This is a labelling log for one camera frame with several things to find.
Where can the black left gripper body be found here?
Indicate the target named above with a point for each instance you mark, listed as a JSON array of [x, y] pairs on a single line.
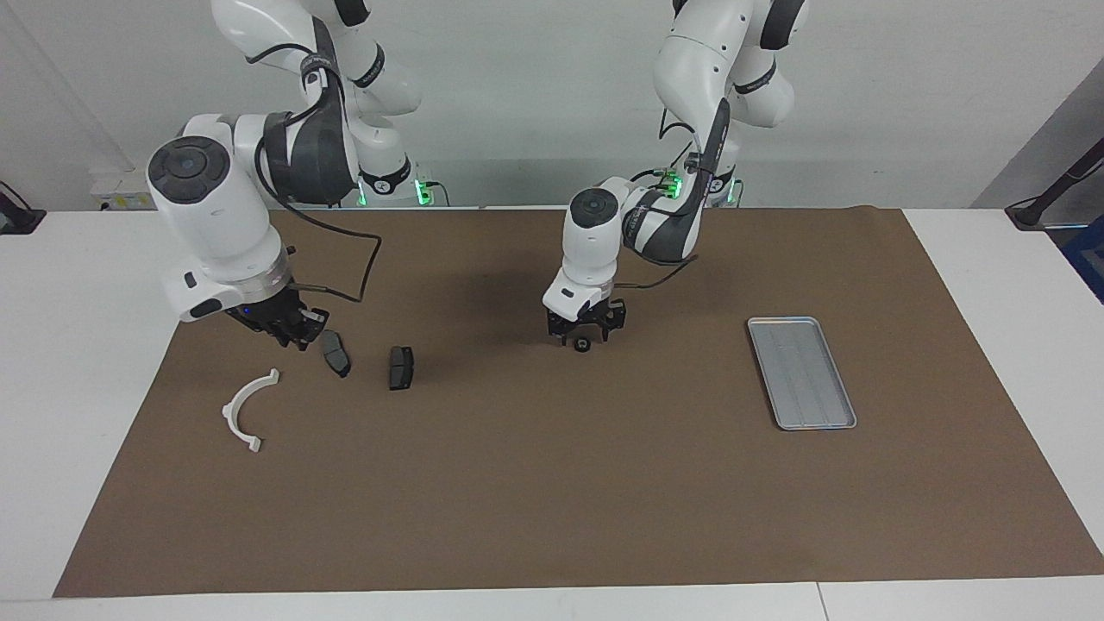
[[586, 314]]

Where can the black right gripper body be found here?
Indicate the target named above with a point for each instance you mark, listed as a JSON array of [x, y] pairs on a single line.
[[267, 312]]

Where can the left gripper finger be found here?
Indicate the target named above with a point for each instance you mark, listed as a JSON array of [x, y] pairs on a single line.
[[614, 317], [559, 326]]

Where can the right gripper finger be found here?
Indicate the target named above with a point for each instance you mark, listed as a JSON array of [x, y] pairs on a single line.
[[314, 323], [291, 337]]

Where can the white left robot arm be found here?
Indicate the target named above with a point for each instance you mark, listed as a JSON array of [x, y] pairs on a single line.
[[591, 250]]

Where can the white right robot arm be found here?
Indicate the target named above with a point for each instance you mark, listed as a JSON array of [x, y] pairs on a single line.
[[216, 224]]

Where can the silver metal tray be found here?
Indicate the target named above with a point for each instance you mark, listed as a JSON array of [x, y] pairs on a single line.
[[802, 375]]

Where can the curved dark brake pad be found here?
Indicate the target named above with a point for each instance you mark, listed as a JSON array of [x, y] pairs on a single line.
[[336, 358]]

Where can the rectangular dark brake pad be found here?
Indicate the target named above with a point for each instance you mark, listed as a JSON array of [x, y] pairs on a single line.
[[401, 369]]

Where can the brown paper table mat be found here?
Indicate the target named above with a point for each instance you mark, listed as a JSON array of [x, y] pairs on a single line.
[[552, 483]]

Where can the black table clamp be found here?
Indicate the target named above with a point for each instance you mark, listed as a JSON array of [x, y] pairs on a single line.
[[17, 220]]

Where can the black stand with pole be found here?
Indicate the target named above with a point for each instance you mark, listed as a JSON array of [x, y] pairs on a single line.
[[1026, 213]]

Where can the blue box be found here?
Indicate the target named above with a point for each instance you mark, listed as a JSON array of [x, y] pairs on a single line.
[[1088, 259]]

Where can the white semicircular plastic bracket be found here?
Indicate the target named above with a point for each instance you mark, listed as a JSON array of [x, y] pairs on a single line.
[[231, 416]]

